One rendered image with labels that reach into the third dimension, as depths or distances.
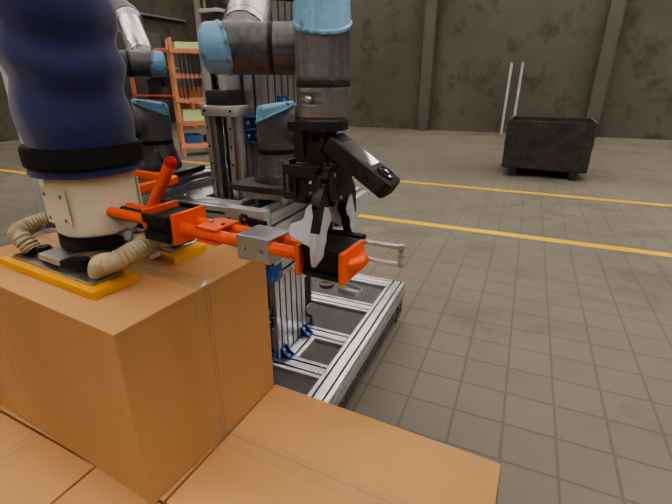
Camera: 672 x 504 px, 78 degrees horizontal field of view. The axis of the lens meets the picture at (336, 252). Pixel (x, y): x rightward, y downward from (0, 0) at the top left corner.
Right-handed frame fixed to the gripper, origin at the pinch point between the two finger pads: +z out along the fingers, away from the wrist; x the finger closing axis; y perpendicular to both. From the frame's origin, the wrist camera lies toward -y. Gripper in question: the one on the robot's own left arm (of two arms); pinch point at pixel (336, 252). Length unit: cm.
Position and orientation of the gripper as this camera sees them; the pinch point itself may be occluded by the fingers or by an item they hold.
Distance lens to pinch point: 66.4
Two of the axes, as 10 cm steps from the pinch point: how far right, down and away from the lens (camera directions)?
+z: 0.0, 9.2, 3.8
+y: -8.8, -1.9, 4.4
